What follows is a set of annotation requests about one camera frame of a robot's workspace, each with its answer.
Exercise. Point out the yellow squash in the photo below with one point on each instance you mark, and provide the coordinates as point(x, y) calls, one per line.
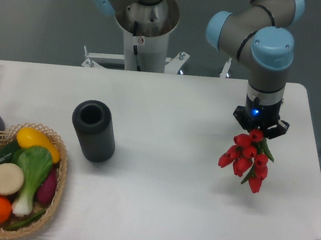
point(28, 137)

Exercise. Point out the woven wicker basket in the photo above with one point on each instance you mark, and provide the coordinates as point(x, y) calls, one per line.
point(61, 169)

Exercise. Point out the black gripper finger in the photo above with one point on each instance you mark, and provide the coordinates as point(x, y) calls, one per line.
point(279, 129)
point(242, 117)

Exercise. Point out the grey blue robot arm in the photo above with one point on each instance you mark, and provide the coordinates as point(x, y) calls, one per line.
point(257, 38)

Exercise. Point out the beige round disc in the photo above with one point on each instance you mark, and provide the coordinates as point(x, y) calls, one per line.
point(11, 178)

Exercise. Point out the green bok choy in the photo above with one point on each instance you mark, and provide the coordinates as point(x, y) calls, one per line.
point(35, 163)

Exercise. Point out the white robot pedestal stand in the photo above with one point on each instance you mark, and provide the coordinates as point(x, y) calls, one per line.
point(146, 33)

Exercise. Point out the dark grey ribbed vase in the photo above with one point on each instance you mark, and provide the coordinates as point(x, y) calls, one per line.
point(92, 121)

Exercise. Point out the green chili pepper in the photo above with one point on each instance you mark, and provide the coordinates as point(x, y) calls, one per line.
point(26, 222)

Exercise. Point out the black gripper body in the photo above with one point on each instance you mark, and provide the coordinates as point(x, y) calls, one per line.
point(262, 116)

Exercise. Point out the red tulip bouquet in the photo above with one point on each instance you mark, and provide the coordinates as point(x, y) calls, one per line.
point(249, 157)

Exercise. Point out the purple sweet potato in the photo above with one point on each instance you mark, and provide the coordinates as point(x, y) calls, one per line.
point(46, 191)

